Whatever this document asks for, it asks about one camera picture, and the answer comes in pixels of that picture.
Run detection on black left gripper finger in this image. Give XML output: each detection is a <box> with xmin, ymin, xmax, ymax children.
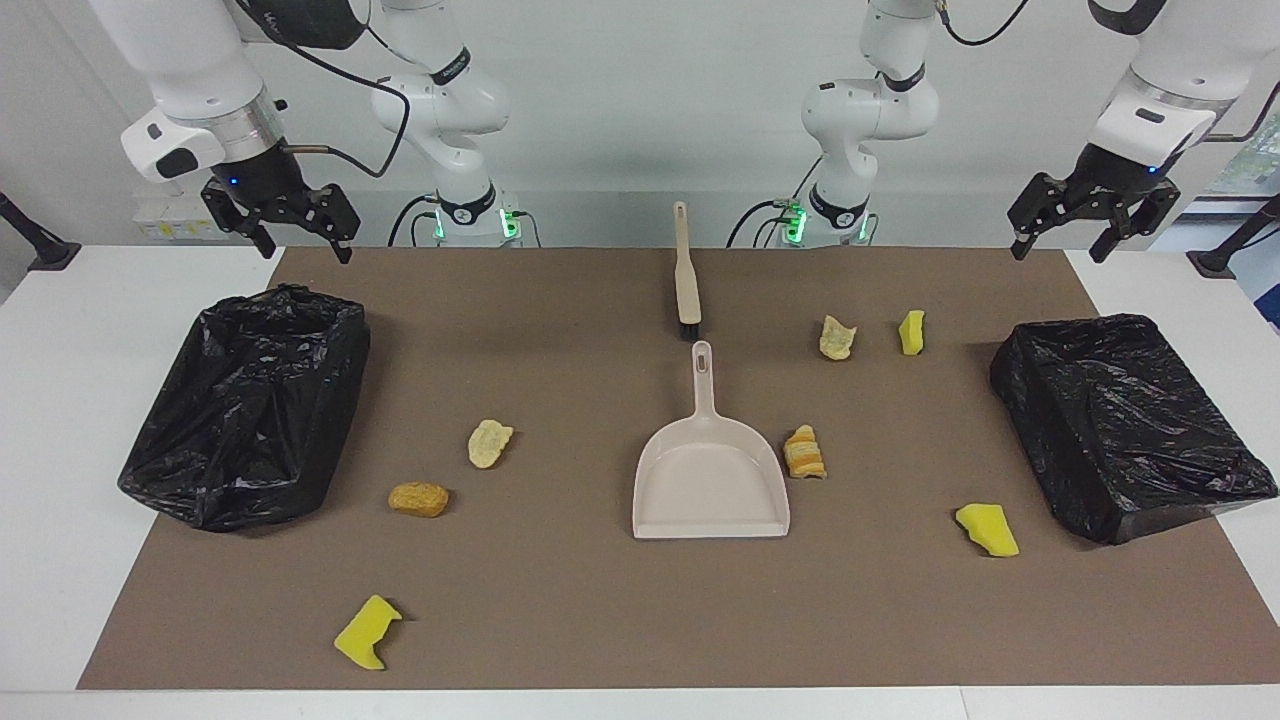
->
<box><xmin>1090</xmin><ymin>183</ymin><xmax>1182</xmax><ymax>265</ymax></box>
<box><xmin>1007</xmin><ymin>172</ymin><xmax>1073</xmax><ymax>262</ymax></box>

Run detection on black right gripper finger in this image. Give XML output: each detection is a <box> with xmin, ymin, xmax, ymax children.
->
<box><xmin>305</xmin><ymin>184</ymin><xmax>361</xmax><ymax>265</ymax></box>
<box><xmin>202</xmin><ymin>180</ymin><xmax>278</xmax><ymax>259</ymax></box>

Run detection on plain yellow sponge piece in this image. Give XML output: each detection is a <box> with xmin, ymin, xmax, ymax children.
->
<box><xmin>954</xmin><ymin>503</ymin><xmax>1020</xmax><ymax>558</ymax></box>

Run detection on striped croissant bread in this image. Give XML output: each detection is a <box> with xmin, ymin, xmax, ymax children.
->
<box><xmin>783</xmin><ymin>425</ymin><xmax>828</xmax><ymax>480</ymax></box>

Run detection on beige hand brush black bristles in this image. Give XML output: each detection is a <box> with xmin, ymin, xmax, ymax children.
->
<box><xmin>672</xmin><ymin>201</ymin><xmax>702</xmax><ymax>342</ymax></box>

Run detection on beige plastic dustpan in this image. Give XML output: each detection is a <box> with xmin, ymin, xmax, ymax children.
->
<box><xmin>632</xmin><ymin>340</ymin><xmax>791</xmax><ymax>540</ymax></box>

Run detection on black bag lined bin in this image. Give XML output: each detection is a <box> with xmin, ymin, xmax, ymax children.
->
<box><xmin>989</xmin><ymin>313</ymin><xmax>1280</xmax><ymax>546</ymax></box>
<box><xmin>117</xmin><ymin>284</ymin><xmax>372</xmax><ymax>533</ymax></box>

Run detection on pale flat cracker piece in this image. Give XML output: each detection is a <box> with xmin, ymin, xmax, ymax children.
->
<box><xmin>468</xmin><ymin>419</ymin><xmax>515</xmax><ymax>470</ymax></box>

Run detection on brown bread nugget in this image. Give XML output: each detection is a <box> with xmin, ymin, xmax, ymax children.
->
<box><xmin>388</xmin><ymin>482</ymin><xmax>451</xmax><ymax>518</ymax></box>

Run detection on notched yellow sponge piece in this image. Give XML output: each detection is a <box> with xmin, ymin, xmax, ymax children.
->
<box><xmin>333</xmin><ymin>594</ymin><xmax>403</xmax><ymax>671</ymax></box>

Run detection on brown table mat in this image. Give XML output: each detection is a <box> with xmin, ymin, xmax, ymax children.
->
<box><xmin>77</xmin><ymin>247</ymin><xmax>1280</xmax><ymax>691</ymax></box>

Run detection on black right base cable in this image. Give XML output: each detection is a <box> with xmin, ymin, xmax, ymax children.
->
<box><xmin>388</xmin><ymin>193</ymin><xmax>443</xmax><ymax>248</ymax></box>

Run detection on black base cable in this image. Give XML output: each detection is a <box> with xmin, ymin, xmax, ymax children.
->
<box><xmin>726</xmin><ymin>160</ymin><xmax>831</xmax><ymax>248</ymax></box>
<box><xmin>388</xmin><ymin>193</ymin><xmax>443</xmax><ymax>248</ymax></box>

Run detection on white wall socket box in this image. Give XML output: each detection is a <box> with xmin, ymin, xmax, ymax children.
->
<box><xmin>133</xmin><ymin>192</ymin><xmax>219</xmax><ymax>241</ymax></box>

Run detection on black camera stand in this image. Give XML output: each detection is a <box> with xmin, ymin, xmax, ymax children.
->
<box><xmin>1187</xmin><ymin>195</ymin><xmax>1280</xmax><ymax>279</ymax></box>
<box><xmin>0</xmin><ymin>192</ymin><xmax>81</xmax><ymax>272</ymax></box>

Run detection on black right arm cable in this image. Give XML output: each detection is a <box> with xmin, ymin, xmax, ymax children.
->
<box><xmin>232</xmin><ymin>0</ymin><xmax>413</xmax><ymax>179</ymax></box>

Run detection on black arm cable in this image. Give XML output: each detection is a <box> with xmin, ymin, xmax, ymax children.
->
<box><xmin>232</xmin><ymin>0</ymin><xmax>413</xmax><ymax>179</ymax></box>
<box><xmin>935</xmin><ymin>0</ymin><xmax>1280</xmax><ymax>143</ymax></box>

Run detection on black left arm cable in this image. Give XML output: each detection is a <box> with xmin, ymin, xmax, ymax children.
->
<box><xmin>935</xmin><ymin>0</ymin><xmax>1280</xmax><ymax>143</ymax></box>

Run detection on black left base cable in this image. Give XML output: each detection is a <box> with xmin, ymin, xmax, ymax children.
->
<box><xmin>726</xmin><ymin>160</ymin><xmax>831</xmax><ymax>248</ymax></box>

